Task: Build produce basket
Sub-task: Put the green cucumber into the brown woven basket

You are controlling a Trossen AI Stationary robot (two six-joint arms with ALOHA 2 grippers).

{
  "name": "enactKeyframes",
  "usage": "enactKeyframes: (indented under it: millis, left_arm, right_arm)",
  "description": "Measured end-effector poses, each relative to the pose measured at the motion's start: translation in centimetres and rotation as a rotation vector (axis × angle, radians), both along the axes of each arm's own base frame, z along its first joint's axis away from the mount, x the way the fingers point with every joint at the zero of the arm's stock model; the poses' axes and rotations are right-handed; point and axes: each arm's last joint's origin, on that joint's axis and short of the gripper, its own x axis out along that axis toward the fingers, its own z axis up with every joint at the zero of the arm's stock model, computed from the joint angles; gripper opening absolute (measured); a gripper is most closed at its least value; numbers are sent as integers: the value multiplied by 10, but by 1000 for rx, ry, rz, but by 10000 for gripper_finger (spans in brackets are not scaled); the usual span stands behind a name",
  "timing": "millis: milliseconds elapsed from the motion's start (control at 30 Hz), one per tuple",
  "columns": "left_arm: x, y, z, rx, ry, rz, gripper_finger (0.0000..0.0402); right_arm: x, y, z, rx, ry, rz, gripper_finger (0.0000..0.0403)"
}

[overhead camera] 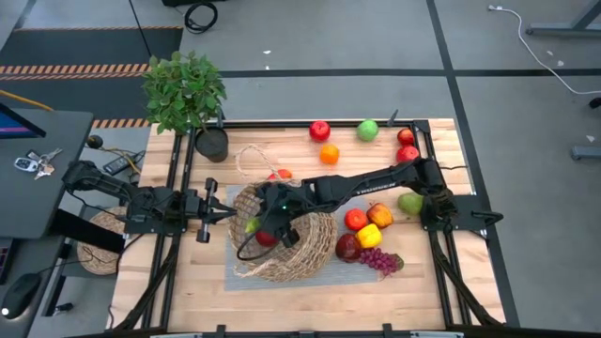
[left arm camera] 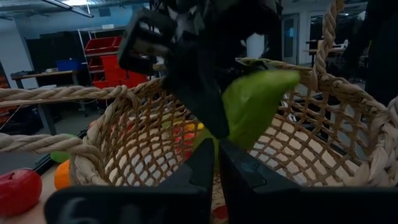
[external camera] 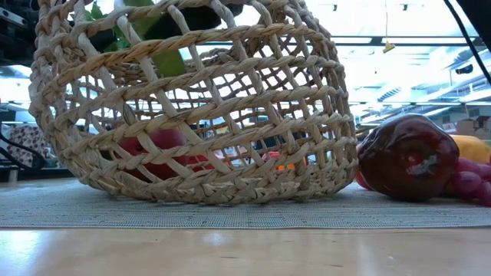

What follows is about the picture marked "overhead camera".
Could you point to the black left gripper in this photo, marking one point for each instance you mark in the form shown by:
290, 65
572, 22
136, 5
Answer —
197, 206

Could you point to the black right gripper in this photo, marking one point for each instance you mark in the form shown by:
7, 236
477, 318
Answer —
291, 197

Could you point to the elongated green fruit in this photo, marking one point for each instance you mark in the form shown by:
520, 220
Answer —
252, 225

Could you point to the woven wicker basket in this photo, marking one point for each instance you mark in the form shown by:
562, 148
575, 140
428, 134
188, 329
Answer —
319, 235

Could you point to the orange fruit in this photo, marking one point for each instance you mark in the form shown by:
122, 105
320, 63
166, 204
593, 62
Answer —
329, 154

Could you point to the red tomato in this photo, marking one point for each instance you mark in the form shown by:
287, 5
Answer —
356, 219

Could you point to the bright red apple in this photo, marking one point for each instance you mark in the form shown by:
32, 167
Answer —
319, 131

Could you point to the dark red apple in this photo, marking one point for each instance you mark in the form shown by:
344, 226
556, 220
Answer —
348, 247

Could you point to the yellow bell pepper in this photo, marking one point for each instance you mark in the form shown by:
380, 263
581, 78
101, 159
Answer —
369, 235

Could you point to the red yellow apple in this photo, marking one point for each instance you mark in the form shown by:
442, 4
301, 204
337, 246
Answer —
380, 215

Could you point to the green apple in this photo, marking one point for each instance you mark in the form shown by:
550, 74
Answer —
367, 130

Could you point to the small red apple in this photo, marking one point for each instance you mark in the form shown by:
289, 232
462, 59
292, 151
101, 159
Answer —
405, 136

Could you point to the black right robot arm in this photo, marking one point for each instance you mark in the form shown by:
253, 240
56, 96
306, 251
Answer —
375, 180

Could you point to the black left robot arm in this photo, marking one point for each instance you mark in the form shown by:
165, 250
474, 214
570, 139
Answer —
108, 185

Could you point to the red orange peach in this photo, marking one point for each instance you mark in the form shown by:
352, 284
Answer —
281, 174

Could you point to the grey woven placemat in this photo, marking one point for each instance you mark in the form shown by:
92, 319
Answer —
347, 277

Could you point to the purple grape bunch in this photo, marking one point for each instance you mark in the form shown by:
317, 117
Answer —
379, 261

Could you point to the black power adapter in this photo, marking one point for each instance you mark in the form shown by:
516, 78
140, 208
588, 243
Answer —
119, 163

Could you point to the green pear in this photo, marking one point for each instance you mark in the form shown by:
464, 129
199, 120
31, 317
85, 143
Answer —
410, 203

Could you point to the green potted plant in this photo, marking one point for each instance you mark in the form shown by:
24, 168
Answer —
183, 89

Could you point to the black support bar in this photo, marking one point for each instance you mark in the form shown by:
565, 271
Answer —
89, 231

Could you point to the round woven trivet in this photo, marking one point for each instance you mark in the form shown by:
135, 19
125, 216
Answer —
94, 263

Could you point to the dark grey desk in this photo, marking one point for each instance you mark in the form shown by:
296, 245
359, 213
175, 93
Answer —
47, 202

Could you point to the metal key bunch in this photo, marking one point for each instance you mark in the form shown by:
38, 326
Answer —
44, 162

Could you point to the black car key fob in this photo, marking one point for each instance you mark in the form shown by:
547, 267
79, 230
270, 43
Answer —
23, 164

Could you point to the black computer mouse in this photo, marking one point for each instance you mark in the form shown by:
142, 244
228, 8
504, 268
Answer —
19, 296

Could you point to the black keyboard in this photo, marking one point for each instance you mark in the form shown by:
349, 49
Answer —
4, 260

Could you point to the black hazard-striped floor mat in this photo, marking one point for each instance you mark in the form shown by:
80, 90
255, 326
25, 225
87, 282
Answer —
70, 47

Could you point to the computer monitor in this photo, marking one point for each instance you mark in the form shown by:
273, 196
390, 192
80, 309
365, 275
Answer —
11, 127

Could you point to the grey floor foot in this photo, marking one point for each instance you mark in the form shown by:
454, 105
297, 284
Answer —
586, 152

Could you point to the black chair wheel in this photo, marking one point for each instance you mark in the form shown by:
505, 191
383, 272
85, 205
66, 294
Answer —
595, 102

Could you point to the black aluminium table frame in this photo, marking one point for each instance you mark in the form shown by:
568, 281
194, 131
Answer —
300, 125

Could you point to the grey desk frame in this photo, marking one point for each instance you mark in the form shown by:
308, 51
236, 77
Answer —
554, 31

